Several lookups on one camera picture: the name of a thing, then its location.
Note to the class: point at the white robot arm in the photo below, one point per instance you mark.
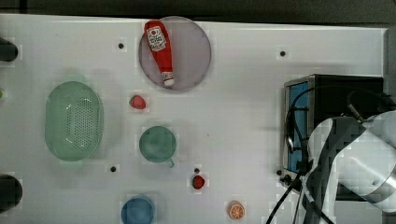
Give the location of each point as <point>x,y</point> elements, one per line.
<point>357,155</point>

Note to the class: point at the black toaster oven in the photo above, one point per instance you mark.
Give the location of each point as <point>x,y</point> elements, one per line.
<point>346,101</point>

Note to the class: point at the grey round plate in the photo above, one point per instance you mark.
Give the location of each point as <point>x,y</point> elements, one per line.
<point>191,54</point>

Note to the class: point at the light red plush strawberry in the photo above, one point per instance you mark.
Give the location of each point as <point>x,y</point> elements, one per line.
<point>138,102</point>

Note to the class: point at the dark red plush strawberry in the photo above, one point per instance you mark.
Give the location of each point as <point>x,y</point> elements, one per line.
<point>198,182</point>

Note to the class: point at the red plush ketchup bottle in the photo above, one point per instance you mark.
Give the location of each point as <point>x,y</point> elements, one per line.
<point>160,47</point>

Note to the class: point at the plush orange slice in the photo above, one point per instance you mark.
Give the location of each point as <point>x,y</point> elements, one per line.
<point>235,210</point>

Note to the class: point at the blue bowl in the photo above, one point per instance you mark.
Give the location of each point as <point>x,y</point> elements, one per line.
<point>138,210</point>

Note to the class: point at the green colander basket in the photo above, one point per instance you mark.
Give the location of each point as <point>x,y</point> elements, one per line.
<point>74,121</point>

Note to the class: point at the green cup with handle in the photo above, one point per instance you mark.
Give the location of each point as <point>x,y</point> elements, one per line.
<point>158,144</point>

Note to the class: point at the black oven door handle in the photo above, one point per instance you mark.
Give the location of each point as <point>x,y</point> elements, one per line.
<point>291,128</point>

